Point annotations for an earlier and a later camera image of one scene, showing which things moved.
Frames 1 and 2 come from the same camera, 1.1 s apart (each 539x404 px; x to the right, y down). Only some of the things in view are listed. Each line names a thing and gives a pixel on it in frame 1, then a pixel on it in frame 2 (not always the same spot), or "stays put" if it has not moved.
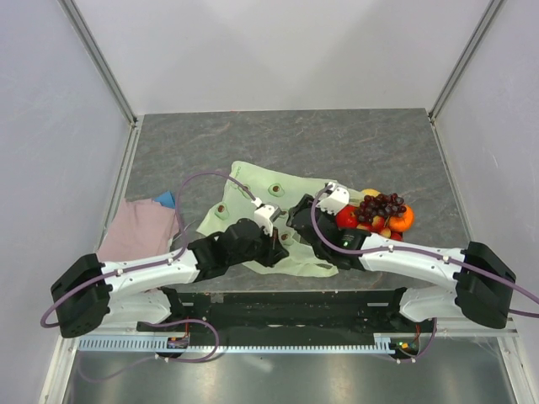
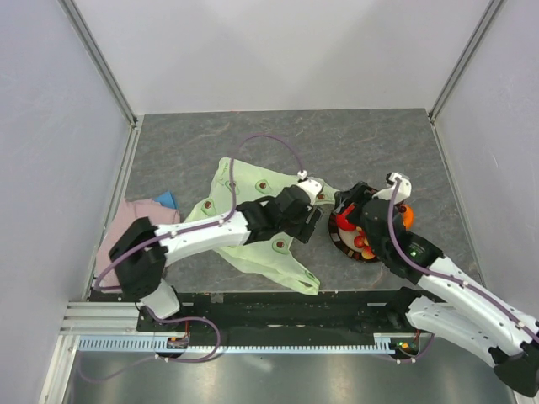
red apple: [346, 217] stays put
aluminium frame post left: [99, 58] stays put
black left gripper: [275, 250] to [303, 231]
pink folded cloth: [138, 229] stays put
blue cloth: [166, 199] stays put
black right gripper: [303, 202] to [359, 194]
